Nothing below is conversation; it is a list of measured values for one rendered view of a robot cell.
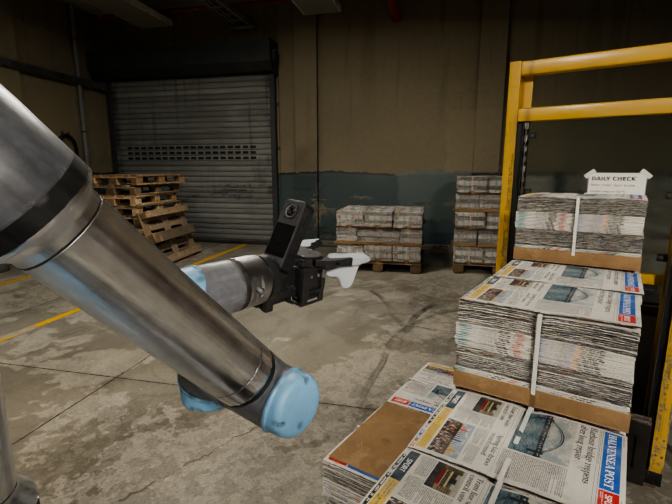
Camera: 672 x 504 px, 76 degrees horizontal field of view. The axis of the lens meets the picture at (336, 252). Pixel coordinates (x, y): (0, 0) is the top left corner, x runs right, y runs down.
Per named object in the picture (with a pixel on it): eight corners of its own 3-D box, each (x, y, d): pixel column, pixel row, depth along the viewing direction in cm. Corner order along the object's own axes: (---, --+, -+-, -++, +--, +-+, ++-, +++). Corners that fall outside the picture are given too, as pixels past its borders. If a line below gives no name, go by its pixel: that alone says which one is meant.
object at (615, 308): (460, 301, 106) (460, 296, 106) (491, 277, 130) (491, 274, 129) (641, 332, 86) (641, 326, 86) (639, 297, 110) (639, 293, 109)
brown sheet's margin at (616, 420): (451, 384, 111) (452, 368, 110) (483, 346, 134) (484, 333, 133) (629, 434, 90) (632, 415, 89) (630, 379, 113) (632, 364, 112)
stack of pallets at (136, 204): (141, 248, 765) (134, 173, 740) (191, 250, 750) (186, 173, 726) (87, 264, 636) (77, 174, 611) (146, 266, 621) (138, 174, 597)
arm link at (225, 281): (149, 330, 56) (143, 267, 55) (219, 310, 65) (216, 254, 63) (182, 346, 52) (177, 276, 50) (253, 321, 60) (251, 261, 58)
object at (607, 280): (492, 277, 129) (492, 274, 129) (512, 261, 153) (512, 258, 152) (643, 297, 109) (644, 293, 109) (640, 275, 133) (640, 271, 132)
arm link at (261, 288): (219, 252, 63) (256, 267, 58) (244, 248, 66) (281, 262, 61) (218, 300, 65) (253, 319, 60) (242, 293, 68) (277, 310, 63)
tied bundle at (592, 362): (450, 386, 111) (455, 300, 106) (483, 348, 135) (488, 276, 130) (627, 437, 90) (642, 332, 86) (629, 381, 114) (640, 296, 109)
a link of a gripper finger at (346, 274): (365, 283, 78) (318, 285, 74) (369, 251, 76) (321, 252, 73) (373, 289, 75) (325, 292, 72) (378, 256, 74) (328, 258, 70)
